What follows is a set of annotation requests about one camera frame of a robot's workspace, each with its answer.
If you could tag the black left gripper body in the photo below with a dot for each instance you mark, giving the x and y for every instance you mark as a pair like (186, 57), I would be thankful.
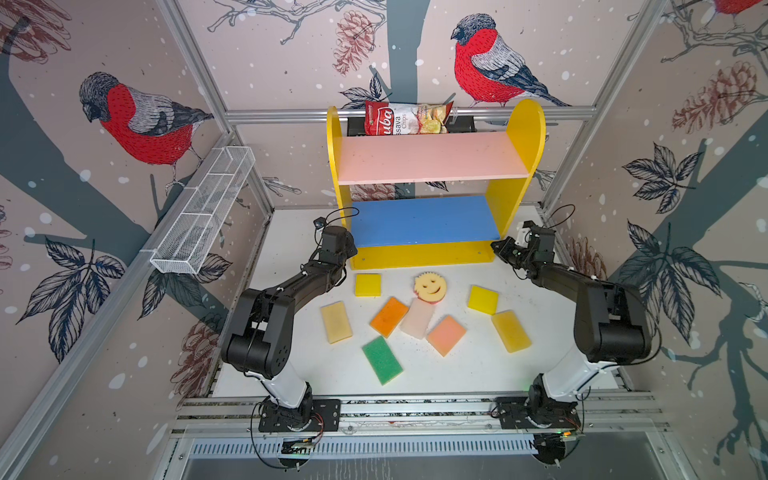
(349, 250)

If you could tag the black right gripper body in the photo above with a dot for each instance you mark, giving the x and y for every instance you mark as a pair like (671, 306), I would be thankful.
(513, 254)

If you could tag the orange scrub sponge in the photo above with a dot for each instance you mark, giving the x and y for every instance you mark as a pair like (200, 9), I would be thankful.
(389, 317)

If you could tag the green scrub sponge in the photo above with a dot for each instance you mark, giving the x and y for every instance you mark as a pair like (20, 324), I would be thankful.
(382, 360)

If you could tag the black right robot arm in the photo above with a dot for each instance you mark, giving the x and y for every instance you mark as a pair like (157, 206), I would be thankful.
(610, 328)

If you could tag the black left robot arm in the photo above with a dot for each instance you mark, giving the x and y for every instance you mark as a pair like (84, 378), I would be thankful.
(258, 340)

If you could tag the yellow shelf with coloured boards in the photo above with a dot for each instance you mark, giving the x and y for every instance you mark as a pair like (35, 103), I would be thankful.
(434, 231)

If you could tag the small yellow square sponge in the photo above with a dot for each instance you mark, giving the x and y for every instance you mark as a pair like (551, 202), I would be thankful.
(368, 285)

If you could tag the bright yellow square sponge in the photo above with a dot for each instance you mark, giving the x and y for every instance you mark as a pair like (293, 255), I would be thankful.
(483, 300)

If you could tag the pale yellow sponge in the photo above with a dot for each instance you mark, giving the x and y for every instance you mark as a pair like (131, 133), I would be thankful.
(336, 322)

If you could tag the yellow rectangular sponge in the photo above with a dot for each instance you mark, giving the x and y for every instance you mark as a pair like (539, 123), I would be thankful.
(511, 332)

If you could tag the smiley face sponge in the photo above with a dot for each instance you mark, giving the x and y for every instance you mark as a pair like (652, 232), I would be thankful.
(430, 287)

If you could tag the light pink sponge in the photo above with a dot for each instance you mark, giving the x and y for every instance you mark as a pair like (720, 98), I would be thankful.
(417, 319)

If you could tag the salmon orange sponge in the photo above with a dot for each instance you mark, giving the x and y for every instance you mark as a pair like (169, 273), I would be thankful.
(446, 335)

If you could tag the red cassava chips bag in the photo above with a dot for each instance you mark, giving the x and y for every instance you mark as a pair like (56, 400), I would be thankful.
(385, 118)

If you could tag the white wire mesh basket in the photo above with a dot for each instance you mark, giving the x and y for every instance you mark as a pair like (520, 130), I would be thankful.
(190, 239)

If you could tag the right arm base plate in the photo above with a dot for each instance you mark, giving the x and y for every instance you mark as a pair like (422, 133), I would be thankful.
(518, 413)

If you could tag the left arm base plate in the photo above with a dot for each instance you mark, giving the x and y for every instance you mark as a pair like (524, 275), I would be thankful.
(320, 415)

